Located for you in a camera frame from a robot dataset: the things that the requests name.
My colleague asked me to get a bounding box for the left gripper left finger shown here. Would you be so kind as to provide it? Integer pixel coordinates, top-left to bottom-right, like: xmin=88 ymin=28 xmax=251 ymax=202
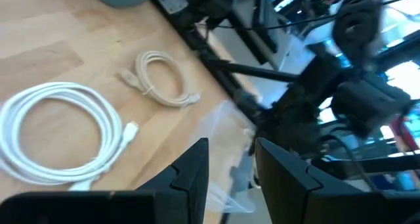
xmin=0 ymin=137 xmax=210 ymax=224

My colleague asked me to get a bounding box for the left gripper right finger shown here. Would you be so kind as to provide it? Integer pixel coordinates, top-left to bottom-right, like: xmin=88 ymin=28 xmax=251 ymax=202
xmin=255 ymin=137 xmax=420 ymax=224

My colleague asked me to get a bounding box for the large white cable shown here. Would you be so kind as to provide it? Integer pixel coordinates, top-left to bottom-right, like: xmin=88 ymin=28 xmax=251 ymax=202
xmin=0 ymin=81 xmax=140 ymax=192

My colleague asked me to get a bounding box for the clear plastic tray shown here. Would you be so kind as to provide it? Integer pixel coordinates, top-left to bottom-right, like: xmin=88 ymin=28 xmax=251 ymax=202
xmin=192 ymin=100 xmax=260 ymax=215

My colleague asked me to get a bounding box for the grey metal mounting plate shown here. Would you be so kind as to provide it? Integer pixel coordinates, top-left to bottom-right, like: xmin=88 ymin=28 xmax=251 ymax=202
xmin=158 ymin=0 xmax=190 ymax=15

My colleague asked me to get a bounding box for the large beige coiled cable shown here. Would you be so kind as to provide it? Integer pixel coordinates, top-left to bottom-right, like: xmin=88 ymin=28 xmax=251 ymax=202
xmin=117 ymin=50 xmax=202 ymax=108

